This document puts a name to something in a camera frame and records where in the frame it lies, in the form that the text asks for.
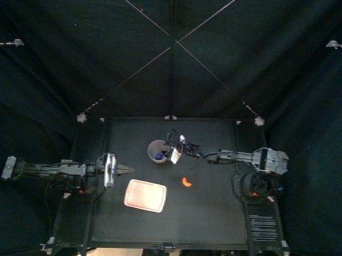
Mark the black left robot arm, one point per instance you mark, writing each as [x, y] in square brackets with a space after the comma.
[48, 169]

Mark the purple toy eggplant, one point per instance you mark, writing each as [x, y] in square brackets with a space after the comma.
[158, 155]

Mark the grey bowl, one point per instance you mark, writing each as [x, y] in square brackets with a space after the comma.
[155, 149]

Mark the metal frame bracket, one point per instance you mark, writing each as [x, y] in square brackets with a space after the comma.
[14, 42]
[170, 117]
[333, 44]
[80, 117]
[259, 121]

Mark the white label sticker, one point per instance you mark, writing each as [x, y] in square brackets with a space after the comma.
[262, 228]

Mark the orange toy chili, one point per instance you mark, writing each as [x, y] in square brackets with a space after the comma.
[186, 182]

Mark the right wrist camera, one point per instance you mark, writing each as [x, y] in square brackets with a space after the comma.
[190, 148]

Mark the pink square plate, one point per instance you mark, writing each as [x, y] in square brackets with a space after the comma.
[144, 195]

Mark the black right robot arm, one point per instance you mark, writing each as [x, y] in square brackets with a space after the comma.
[249, 157]

